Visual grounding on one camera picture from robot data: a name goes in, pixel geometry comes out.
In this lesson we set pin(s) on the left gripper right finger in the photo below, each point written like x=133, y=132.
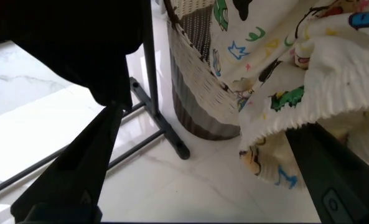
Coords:
x=343, y=193

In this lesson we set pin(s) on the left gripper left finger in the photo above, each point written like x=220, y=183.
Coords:
x=75, y=180

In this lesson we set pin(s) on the black garment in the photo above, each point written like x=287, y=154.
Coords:
x=72, y=40

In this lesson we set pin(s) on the black clothes rack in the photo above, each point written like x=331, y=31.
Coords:
x=151, y=77

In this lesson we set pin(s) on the white laundry basket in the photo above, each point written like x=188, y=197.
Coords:
x=199, y=87

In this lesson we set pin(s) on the cream printed garment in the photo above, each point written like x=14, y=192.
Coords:
x=327, y=77

